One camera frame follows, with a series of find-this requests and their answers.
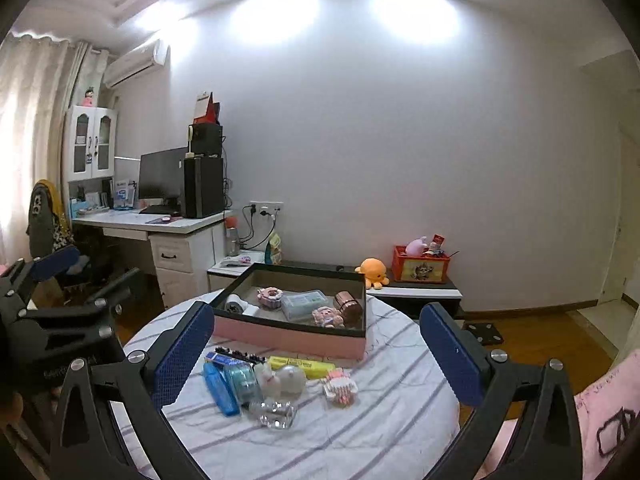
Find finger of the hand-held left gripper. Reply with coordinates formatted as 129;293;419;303
0;245;82;322
20;266;142;356

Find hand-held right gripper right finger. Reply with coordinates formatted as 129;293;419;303
419;302;586;480

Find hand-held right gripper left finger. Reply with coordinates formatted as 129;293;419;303
50;301;216;480

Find black comb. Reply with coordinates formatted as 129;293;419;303
206;347;268;365

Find blue toothbrush case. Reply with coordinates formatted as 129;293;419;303
202;361;241;417

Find white bear figurine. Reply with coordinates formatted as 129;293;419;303
254;364;278;391

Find clear glass bottle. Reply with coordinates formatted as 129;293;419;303
248;397;298;431

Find rose gold jar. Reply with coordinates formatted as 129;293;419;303
334;290;362;325

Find yellow highlighter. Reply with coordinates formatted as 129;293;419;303
267;356;337;380

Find pink storage box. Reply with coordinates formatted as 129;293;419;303
209;261;368;361

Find small doll figure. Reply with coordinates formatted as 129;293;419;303
311;306;346;330

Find clear plastic case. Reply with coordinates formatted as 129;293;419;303
280;290;331;321

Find black floor scale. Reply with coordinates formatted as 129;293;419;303
462;321;503;346

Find chair with draped clothes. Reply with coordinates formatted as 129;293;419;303
26;178;76;261

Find white desk with drawers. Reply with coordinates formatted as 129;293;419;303
72;207;236;311

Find black and white low cabinet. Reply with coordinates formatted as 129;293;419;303
207;250;466;321

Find blue box on desk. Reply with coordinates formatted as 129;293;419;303
112;178;137;209

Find red printed storage box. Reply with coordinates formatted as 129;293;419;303
391;245;451;284

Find white glass-door cabinet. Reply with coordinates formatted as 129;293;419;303
62;105;120;211

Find orange octopus plush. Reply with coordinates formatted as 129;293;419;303
356;258;390;289

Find black computer monitor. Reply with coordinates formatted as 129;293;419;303
137;146;190;213

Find black computer tower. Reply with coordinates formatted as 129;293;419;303
181;156;226;219

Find green snack bag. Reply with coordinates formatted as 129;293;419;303
264;231;283;265

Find pink bedding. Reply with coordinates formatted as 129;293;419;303
475;360;640;480

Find beige curtain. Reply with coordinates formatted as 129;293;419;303
0;32;108;266

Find black speaker box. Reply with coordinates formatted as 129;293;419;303
189;124;224;157

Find red and white boxes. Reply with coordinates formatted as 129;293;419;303
194;91;222;126

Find white air conditioner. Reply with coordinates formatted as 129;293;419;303
102;39;167;88

